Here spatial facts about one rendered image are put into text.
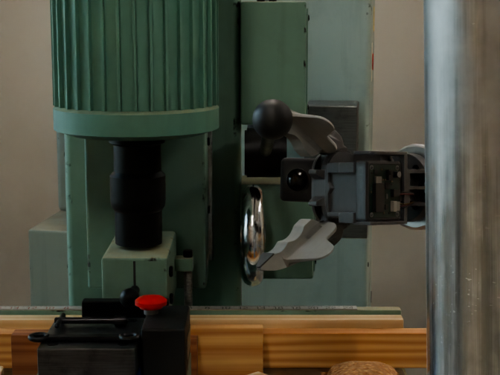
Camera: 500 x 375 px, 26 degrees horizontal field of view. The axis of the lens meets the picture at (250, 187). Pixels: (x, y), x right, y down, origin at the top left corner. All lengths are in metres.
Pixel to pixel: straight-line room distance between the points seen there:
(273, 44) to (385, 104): 2.11
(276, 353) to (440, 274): 0.57
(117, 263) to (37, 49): 2.48
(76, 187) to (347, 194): 0.44
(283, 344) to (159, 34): 0.37
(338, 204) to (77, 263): 0.45
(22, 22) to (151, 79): 2.54
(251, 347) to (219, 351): 0.03
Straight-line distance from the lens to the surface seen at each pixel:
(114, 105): 1.09
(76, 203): 1.37
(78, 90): 1.10
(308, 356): 1.21
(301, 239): 1.05
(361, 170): 1.03
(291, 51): 1.33
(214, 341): 1.16
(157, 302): 1.01
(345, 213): 1.04
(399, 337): 1.21
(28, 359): 1.21
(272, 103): 0.92
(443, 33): 0.65
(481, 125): 0.63
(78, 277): 1.39
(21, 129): 3.63
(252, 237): 1.25
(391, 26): 3.41
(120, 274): 1.15
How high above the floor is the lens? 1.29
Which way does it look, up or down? 9 degrees down
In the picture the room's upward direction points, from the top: straight up
